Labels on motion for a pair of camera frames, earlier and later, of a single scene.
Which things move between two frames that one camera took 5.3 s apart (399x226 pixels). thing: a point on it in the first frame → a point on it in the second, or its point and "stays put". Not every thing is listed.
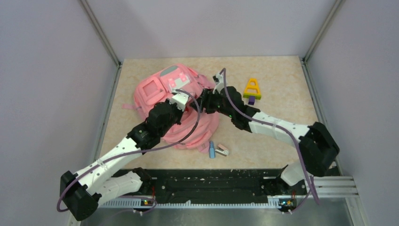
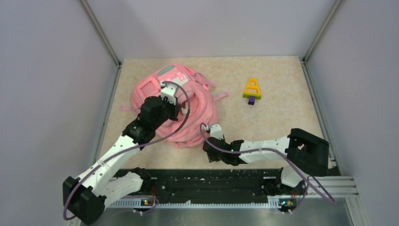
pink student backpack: [197, 129] stays put
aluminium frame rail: [99, 30] stays put
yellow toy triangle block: [252, 89] stays put
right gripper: [205, 100] → [212, 158]
